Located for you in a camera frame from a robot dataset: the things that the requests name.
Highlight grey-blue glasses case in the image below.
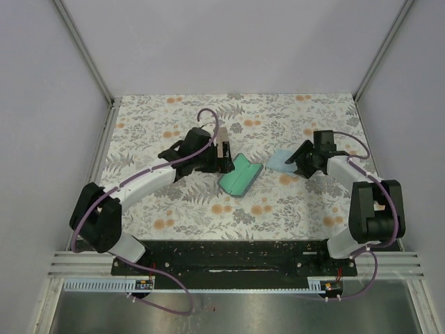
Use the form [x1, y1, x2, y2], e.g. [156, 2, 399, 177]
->
[218, 153, 264, 198]

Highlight light blue cloth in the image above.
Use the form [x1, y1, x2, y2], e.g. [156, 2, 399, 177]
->
[266, 148, 297, 176]

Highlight beige felt glasses case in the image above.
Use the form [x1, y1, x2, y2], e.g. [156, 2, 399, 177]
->
[216, 127, 230, 159]

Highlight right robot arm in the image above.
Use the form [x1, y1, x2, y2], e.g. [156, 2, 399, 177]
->
[285, 130, 406, 259]

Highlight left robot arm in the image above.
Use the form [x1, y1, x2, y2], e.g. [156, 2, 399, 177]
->
[70, 127, 234, 263]

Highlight floral table mat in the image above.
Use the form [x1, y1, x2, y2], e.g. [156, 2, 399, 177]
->
[100, 93, 375, 240]

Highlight left aluminium frame post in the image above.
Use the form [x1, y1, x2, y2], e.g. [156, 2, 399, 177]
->
[51, 0, 115, 107]

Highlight aluminium frame post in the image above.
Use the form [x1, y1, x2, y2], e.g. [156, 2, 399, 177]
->
[51, 0, 115, 107]
[353, 0, 417, 104]

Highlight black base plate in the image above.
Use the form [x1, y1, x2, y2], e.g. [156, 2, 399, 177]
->
[71, 239, 401, 292]

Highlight white slotted cable duct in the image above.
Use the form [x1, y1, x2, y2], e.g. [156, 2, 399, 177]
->
[63, 272, 343, 294]

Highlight right aluminium frame post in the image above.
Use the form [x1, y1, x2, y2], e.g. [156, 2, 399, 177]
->
[353, 0, 417, 104]

